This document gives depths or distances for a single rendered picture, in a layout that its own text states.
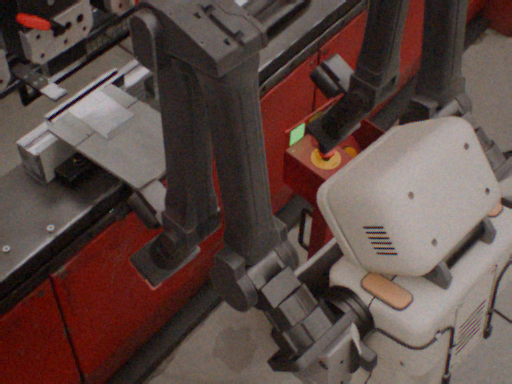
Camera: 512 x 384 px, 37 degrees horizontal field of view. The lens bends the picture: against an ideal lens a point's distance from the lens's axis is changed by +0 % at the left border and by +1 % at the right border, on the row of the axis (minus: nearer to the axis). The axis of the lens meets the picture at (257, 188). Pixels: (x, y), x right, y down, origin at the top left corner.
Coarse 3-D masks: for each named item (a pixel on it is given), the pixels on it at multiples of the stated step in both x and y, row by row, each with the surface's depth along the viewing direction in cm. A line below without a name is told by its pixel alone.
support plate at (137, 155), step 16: (112, 96) 163; (128, 96) 163; (144, 112) 160; (48, 128) 156; (64, 128) 156; (80, 128) 156; (128, 128) 157; (144, 128) 157; (160, 128) 157; (80, 144) 153; (96, 144) 154; (112, 144) 154; (128, 144) 154; (144, 144) 154; (160, 144) 154; (96, 160) 151; (112, 160) 151; (128, 160) 151; (144, 160) 151; (160, 160) 151; (128, 176) 148; (144, 176) 148; (160, 176) 149
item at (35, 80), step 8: (0, 32) 171; (0, 40) 169; (8, 56) 167; (16, 56) 167; (8, 64) 167; (16, 64) 168; (24, 64) 170; (16, 72) 166; (24, 72) 167; (32, 72) 166; (24, 80) 165; (32, 80) 165; (40, 80) 165; (40, 88) 163; (48, 88) 163; (56, 88) 163; (48, 96) 162; (56, 96) 162
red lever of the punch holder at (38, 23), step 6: (18, 18) 129; (24, 18) 129; (30, 18) 130; (36, 18) 131; (24, 24) 129; (30, 24) 130; (36, 24) 131; (42, 24) 132; (48, 24) 133; (54, 24) 136; (60, 24) 136; (54, 30) 136; (60, 30) 136
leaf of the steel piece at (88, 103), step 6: (90, 96) 162; (96, 96) 162; (102, 96) 163; (84, 102) 161; (90, 102) 161; (96, 102) 161; (72, 108) 160; (78, 108) 160; (84, 108) 160; (90, 108) 160; (78, 114) 159
